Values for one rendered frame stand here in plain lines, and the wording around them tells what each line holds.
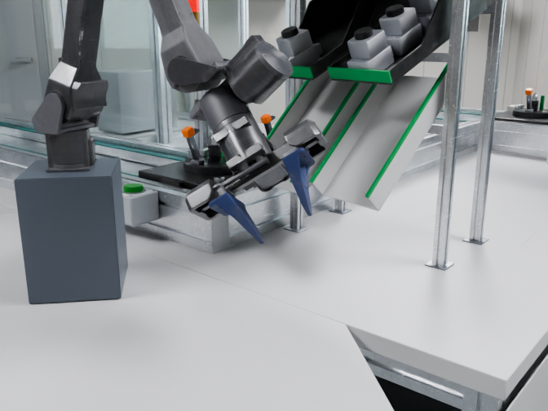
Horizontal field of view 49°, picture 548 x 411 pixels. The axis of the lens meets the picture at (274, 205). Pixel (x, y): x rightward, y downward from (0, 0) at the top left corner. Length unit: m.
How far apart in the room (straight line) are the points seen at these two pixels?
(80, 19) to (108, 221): 0.29
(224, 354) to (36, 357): 0.25
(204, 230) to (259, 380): 0.46
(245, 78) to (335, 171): 0.38
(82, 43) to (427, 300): 0.65
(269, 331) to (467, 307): 0.31
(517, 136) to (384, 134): 1.19
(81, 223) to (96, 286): 0.11
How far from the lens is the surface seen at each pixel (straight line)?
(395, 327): 0.90
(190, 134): 1.29
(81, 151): 0.98
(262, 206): 1.24
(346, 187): 1.05
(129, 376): 0.80
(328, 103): 1.20
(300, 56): 1.09
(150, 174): 1.34
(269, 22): 5.35
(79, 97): 0.94
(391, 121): 1.11
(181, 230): 1.21
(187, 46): 0.80
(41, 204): 0.96
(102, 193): 0.94
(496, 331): 0.93
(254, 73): 0.75
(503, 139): 2.25
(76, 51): 0.94
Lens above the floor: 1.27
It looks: 16 degrees down
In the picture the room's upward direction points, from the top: straight up
